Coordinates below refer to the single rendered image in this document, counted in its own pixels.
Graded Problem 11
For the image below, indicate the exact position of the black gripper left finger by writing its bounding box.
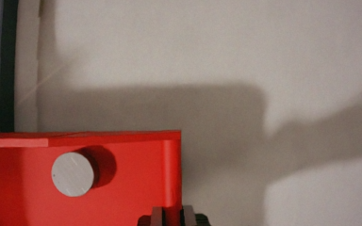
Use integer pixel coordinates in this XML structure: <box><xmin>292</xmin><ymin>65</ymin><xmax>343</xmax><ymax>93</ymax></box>
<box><xmin>137</xmin><ymin>206</ymin><xmax>166</xmax><ymax>226</ymax></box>

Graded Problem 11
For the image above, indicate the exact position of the grey metal disc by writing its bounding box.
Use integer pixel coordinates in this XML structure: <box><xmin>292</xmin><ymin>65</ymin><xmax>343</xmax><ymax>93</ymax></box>
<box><xmin>52</xmin><ymin>150</ymin><xmax>99</xmax><ymax>197</ymax></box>

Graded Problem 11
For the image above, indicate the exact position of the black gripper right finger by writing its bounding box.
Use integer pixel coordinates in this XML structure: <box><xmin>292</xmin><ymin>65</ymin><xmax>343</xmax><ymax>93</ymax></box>
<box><xmin>180</xmin><ymin>205</ymin><xmax>210</xmax><ymax>226</ymax></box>

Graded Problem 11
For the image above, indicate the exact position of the grey metal shelf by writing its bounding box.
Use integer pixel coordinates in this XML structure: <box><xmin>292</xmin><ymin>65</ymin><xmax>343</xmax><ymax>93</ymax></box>
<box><xmin>0</xmin><ymin>0</ymin><xmax>18</xmax><ymax>133</ymax></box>

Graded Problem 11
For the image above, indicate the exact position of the red bin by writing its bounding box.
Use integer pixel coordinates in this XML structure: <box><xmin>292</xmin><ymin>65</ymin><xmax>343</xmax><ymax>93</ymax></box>
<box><xmin>0</xmin><ymin>130</ymin><xmax>182</xmax><ymax>226</ymax></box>

